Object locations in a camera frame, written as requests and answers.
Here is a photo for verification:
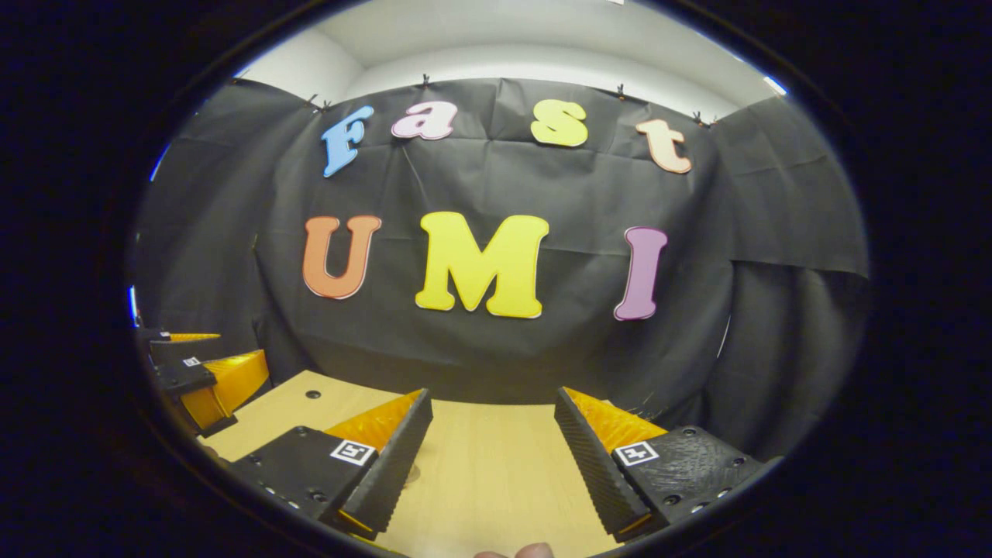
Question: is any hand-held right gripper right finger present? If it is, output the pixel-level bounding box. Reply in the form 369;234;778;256
553;386;784;543

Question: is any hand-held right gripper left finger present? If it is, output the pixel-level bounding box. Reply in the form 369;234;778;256
231;387;435;542

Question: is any wooden desktop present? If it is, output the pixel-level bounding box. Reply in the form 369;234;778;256
198;370;644;558

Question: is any black backdrop cloth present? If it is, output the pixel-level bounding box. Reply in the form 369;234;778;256
130;76;870;466

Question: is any row of black clips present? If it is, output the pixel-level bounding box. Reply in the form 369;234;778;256
306;74;718;129

